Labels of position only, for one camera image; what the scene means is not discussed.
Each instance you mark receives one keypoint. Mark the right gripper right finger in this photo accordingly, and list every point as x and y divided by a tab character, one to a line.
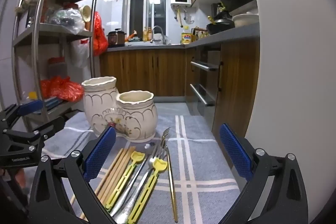
286	201

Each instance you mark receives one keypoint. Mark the built-in steel oven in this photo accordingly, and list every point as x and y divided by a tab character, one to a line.
202	75

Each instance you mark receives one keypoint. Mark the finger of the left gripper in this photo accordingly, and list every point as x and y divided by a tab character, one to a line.
50	128
30	107

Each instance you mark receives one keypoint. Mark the hanging red plastic bag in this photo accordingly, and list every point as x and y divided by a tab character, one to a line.
100	42

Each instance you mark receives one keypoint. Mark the white plastic bag hanging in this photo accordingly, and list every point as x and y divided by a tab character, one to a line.
79	52

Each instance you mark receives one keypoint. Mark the gold fork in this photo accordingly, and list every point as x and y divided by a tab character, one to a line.
166	153

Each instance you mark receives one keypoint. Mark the yellow oil bottle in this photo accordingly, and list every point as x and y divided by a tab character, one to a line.
186	35

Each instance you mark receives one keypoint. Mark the steel shelving rack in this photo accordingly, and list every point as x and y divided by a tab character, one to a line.
47	34

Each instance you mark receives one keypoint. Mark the wooden chopstick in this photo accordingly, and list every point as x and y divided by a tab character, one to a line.
111	179
102	189
115	176
119	172

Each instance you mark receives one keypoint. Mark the window with sliding frame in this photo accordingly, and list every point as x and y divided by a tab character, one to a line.
144	15

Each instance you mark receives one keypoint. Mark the electric pressure cooker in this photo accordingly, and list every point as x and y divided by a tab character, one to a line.
116	38

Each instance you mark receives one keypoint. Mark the steel kitchen faucet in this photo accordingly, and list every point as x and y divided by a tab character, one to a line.
158	36

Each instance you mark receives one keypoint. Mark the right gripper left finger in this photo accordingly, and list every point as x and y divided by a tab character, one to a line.
48	199

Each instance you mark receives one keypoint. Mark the wooden base cabinets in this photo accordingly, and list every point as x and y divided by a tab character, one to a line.
162	71

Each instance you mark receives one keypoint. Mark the cream ceramic double utensil holder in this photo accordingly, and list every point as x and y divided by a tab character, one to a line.
132	114

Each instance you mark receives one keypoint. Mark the black wok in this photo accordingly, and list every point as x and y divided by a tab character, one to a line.
219	25

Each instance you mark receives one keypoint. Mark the red plastic bag on shelf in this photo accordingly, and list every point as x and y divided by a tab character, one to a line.
61	88

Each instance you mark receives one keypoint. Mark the clear plastic bag on shelf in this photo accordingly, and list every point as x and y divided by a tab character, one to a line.
71	19

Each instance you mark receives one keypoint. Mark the white ceramic pot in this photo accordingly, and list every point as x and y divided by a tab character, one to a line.
245	19

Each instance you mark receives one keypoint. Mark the grey striped table cloth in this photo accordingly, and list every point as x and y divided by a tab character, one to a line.
204	184

